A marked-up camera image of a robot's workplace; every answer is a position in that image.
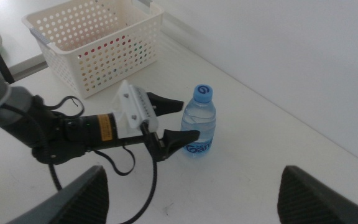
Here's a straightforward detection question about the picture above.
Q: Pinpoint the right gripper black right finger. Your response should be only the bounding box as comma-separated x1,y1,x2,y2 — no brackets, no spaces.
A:
277,164,358,224

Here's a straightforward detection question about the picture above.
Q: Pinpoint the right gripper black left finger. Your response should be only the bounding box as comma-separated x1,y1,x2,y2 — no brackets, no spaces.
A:
6,164,110,224

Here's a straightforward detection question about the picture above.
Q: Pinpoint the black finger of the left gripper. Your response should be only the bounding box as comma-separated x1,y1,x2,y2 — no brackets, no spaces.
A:
146,91,185,118
162,129,201,162

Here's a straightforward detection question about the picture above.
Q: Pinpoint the white perforated plastic basket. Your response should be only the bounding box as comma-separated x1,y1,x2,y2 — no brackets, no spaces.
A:
22,0,165,100

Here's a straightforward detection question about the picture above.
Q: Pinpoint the black left wrist camera cable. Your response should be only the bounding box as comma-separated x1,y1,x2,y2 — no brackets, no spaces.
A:
119,157,158,224

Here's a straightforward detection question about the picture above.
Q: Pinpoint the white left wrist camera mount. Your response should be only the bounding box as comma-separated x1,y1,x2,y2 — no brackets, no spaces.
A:
112,80,160,140

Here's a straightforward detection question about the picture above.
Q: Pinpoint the thin black cable loop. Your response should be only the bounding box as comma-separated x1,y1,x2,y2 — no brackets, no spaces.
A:
44,95,85,119
92,146,136,177

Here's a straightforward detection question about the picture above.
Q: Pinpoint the clear water bottle blue cap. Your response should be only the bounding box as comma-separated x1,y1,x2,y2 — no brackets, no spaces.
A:
180,83,217,159

